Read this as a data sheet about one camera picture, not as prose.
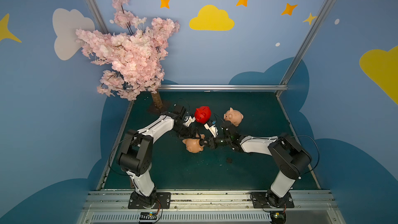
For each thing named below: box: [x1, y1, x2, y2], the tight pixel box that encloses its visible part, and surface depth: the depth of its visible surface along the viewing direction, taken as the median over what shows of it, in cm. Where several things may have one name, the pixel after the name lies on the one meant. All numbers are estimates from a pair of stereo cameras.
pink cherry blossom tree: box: [75, 0, 181, 114], surface depth 71 cm
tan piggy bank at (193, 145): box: [182, 133, 206, 153], surface depth 86 cm
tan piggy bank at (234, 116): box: [223, 107, 244, 127], surface depth 100 cm
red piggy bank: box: [194, 105, 212, 124], surface depth 101 cm
